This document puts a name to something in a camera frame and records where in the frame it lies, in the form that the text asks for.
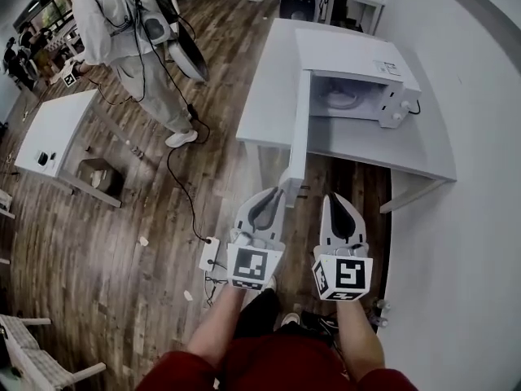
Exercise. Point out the glass microwave turntable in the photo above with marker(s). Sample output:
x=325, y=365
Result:
x=342, y=101

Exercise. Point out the person's right forearm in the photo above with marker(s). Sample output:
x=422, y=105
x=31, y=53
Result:
x=360, y=340

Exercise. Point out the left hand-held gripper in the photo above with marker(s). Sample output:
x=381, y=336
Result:
x=249, y=264

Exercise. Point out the person's red shirt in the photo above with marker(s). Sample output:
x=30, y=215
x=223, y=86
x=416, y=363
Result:
x=281, y=365

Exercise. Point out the clear plastic bottle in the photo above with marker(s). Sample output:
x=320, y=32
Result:
x=378, y=321
x=382, y=304

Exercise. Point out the white paper scrap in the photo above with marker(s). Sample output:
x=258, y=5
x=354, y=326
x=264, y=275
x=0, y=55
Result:
x=144, y=241
x=188, y=295

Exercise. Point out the white side table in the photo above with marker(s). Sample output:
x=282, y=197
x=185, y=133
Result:
x=358, y=2

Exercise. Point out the white microwave door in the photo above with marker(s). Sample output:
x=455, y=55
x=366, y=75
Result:
x=298, y=137

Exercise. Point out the person's left forearm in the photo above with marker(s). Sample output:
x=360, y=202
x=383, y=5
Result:
x=220, y=324

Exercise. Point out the white microwave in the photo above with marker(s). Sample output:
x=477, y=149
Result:
x=346, y=55

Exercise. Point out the black oval pan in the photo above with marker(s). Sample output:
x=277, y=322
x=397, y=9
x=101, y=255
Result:
x=191, y=55

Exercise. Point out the black bin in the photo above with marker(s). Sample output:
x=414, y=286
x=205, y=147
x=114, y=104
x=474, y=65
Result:
x=297, y=2

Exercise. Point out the white slatted chair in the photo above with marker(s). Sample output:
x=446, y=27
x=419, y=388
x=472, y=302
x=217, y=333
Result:
x=28, y=352

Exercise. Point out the person's white shoe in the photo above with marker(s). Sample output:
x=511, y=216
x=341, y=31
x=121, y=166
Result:
x=290, y=319
x=271, y=283

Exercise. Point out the small white table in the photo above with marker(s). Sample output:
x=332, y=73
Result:
x=55, y=128

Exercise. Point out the brown cardboard box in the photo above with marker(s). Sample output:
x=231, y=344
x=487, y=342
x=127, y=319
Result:
x=103, y=177

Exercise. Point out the small black device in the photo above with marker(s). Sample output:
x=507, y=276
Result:
x=41, y=157

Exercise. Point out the white power strip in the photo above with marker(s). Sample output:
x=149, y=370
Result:
x=209, y=255

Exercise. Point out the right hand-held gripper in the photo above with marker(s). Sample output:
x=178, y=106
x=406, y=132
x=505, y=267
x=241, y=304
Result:
x=346, y=273

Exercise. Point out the person's black trousers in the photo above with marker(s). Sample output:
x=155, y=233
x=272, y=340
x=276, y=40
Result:
x=260, y=312

